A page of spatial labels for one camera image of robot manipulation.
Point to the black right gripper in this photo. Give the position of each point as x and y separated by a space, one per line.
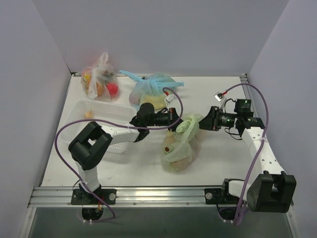
210 119

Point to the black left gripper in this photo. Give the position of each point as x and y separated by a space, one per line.
173 119

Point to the light green avocado plastic bag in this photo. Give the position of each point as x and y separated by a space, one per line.
182 147

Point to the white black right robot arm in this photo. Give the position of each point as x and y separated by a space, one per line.
269 188

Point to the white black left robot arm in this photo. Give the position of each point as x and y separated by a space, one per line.
90 145

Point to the blue tied plastic bag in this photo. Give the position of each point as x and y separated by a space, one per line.
149 89

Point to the clear tied bag of fruits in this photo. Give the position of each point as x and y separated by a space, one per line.
99 81

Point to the small tan fake fruit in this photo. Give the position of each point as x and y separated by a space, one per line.
88 115

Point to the white perforated plastic basket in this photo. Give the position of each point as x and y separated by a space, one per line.
115 113

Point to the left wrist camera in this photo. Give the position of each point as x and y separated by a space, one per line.
169 98

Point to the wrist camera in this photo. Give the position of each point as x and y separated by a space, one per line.
169 98
221 99

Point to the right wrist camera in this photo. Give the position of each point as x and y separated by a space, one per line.
221 99

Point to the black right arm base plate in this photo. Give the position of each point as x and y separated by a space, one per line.
215 196

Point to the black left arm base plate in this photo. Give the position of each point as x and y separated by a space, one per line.
81 197

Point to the aluminium front rail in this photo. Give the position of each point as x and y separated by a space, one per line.
144 197

